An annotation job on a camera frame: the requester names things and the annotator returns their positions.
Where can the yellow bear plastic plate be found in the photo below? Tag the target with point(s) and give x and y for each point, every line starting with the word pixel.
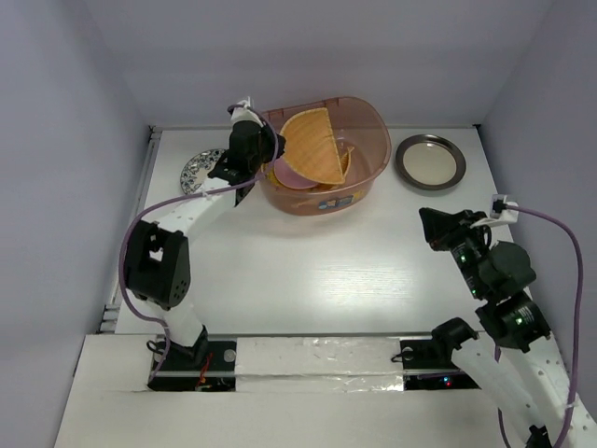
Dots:
pixel 319 187

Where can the fish-shaped woven basket plate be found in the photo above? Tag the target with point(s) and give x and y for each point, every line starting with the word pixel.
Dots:
pixel 346 159

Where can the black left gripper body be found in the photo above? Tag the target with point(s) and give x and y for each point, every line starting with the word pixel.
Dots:
pixel 268 146

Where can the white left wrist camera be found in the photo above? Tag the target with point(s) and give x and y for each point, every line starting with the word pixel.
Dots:
pixel 241 111

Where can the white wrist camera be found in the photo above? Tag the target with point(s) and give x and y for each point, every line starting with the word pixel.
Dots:
pixel 502 213
pixel 241 111

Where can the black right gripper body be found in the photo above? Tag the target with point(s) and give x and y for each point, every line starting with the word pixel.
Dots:
pixel 468 250

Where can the pink translucent plastic bin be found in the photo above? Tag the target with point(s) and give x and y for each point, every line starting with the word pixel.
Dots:
pixel 355 122

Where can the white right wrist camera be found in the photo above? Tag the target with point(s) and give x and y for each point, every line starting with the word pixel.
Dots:
pixel 502 213

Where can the pink plastic plate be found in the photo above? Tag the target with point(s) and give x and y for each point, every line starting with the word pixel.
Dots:
pixel 289 178

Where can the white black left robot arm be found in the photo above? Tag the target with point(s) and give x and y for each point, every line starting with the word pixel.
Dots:
pixel 154 267

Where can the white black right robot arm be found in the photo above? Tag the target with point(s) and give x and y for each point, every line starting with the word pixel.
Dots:
pixel 524 374

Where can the blue floral ceramic plate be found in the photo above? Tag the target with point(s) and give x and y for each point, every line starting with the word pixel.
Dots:
pixel 196 169

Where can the fan-shaped woven basket plate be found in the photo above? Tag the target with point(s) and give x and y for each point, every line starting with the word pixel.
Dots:
pixel 310 148

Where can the dark rimmed metal plate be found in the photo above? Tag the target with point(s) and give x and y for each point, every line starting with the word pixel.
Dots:
pixel 430 162

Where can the white foam base block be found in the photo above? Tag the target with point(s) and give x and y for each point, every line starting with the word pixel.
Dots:
pixel 317 365

